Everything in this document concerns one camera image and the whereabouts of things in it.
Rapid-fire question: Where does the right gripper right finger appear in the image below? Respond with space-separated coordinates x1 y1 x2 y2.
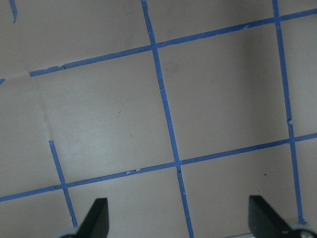
248 195 303 238

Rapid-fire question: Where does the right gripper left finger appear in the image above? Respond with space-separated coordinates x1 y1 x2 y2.
75 198 109 238

